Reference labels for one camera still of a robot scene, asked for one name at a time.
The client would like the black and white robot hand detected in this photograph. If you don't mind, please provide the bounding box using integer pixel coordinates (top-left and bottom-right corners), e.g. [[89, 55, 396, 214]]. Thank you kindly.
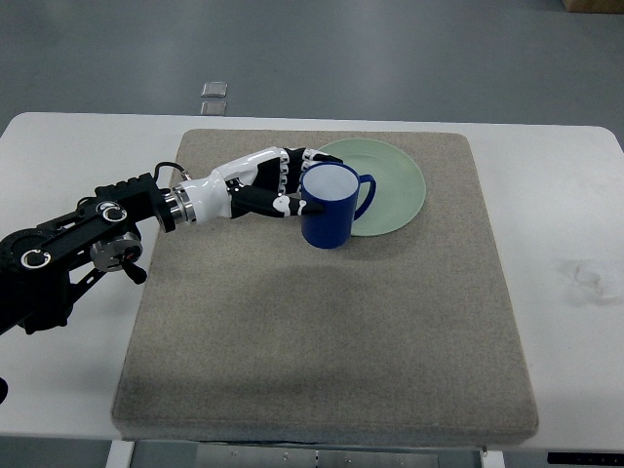
[[174, 146, 340, 224]]

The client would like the blue mug white inside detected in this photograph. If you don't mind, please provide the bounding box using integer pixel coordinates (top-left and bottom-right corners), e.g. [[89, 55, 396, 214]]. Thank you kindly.
[[301, 162, 376, 250]]

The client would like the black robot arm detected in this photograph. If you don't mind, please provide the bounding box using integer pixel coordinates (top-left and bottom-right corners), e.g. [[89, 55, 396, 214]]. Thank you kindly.
[[1, 172, 186, 335]]

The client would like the lower metal floor plate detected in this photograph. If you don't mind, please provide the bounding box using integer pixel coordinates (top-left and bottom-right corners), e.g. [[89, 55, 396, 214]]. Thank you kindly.
[[200, 100, 227, 116]]

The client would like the metal floor plate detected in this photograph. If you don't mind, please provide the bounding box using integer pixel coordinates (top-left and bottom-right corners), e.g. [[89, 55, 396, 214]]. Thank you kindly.
[[201, 81, 228, 98], [200, 100, 227, 116]]

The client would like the upper metal floor plate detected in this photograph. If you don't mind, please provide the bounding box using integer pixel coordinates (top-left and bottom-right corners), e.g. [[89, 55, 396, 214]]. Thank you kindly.
[[201, 81, 228, 98]]

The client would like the light green plate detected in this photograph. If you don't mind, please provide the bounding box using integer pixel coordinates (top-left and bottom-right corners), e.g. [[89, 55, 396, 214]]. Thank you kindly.
[[321, 137, 426, 237]]

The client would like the beige fabric mat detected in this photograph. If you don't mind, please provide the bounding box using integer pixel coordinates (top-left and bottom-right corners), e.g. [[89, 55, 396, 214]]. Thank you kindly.
[[111, 133, 538, 447]]

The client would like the brown cardboard box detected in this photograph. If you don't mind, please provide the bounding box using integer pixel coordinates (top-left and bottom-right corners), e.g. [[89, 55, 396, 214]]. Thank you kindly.
[[562, 0, 624, 15]]

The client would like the grey metal table frame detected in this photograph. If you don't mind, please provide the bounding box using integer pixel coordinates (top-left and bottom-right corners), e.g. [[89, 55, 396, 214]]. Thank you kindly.
[[104, 439, 505, 468]]

